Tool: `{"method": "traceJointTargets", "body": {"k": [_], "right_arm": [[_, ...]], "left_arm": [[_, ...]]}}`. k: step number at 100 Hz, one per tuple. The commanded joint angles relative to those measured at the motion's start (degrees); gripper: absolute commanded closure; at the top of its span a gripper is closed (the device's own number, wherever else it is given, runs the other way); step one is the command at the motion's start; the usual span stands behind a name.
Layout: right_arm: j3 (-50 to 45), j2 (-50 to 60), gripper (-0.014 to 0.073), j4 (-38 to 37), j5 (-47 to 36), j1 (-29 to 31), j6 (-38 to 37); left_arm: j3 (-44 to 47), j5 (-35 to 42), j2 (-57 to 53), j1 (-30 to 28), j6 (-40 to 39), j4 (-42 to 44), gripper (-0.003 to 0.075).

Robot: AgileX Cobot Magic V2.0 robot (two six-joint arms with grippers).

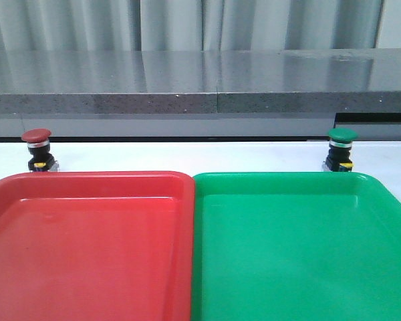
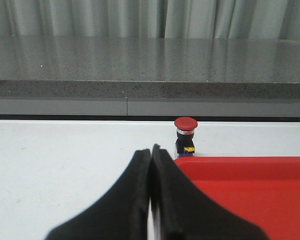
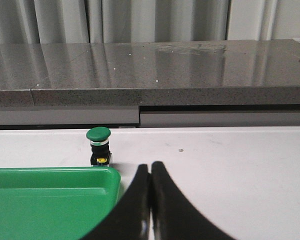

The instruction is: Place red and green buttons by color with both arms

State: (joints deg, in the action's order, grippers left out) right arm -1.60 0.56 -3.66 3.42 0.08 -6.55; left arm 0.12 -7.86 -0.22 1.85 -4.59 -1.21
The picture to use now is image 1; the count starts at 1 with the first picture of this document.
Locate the green mushroom push button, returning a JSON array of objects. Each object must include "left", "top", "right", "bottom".
[{"left": 322, "top": 128, "right": 358, "bottom": 172}]

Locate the red plastic tray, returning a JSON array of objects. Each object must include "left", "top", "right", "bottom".
[{"left": 0, "top": 171, "right": 194, "bottom": 320}]

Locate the red mushroom push button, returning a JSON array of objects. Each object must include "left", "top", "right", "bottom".
[{"left": 21, "top": 128, "right": 59, "bottom": 172}]

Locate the green plastic tray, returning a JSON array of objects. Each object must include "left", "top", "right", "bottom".
[{"left": 191, "top": 172, "right": 401, "bottom": 320}]

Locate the grey pleated curtain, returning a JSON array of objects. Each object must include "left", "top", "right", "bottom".
[{"left": 0, "top": 1, "right": 384, "bottom": 51}]

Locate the grey granite countertop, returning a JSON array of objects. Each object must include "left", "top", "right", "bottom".
[{"left": 0, "top": 49, "right": 401, "bottom": 140}]

